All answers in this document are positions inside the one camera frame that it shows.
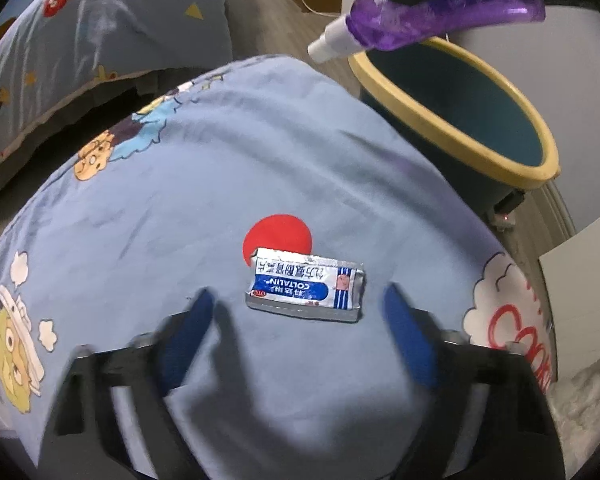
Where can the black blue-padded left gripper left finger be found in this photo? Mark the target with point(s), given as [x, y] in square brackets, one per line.
[82, 438]

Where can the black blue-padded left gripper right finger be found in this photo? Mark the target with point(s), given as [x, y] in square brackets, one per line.
[486, 416]

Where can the purple squeeze tube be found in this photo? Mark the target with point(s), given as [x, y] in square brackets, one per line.
[387, 26]

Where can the blue white medicine sachet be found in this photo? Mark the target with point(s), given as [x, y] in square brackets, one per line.
[306, 286]

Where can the yellow teal trash bin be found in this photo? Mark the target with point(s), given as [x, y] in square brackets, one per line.
[480, 131]

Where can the white furniture corner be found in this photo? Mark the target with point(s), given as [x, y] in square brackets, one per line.
[572, 278]

